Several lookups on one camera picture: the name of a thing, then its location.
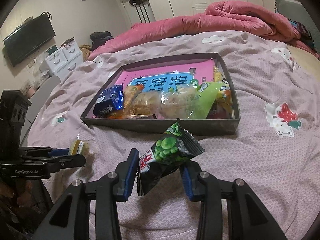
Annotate blue foil snack packet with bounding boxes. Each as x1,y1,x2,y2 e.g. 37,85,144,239
93,84,124,116

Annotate orange-ended clear cake packet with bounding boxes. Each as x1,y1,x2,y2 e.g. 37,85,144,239
106,85,161,119

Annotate black green pea packet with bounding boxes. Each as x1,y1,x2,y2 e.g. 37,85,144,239
137,119,204,196

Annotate yellow cartoon snack packet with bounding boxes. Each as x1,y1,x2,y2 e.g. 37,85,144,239
214,67,233,114

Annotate green milk candy packet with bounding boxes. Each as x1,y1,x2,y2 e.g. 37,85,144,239
187,82,222,119

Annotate clear pastry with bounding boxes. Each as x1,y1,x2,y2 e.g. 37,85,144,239
151,85,199,119

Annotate small yellow cracker packet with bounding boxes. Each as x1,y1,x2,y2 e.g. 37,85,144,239
68,134,97,167

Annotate dark brown cake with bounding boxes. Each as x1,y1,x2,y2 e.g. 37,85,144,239
207,104,232,119

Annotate white drawer chest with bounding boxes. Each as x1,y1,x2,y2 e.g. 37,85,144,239
40,38,84,83

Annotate dark shallow box tray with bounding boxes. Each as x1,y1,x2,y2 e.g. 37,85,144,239
80,53,240,136

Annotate brown knitted plush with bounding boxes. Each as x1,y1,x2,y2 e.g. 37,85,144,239
79,44,92,62

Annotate dark folded clothes pile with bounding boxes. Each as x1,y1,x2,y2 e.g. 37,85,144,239
89,31,114,51

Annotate pink blue children's book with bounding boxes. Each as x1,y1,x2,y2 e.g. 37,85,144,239
93,58,216,119

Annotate dark clothes near headboard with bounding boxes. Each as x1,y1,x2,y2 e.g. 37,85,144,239
288,18,317,52

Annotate pink fleece blanket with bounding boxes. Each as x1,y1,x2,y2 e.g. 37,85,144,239
88,1,318,61

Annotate grey quilted headboard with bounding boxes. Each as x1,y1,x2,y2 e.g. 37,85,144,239
274,0,319,53

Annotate black wall television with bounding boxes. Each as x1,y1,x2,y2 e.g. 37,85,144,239
3,14,55,67

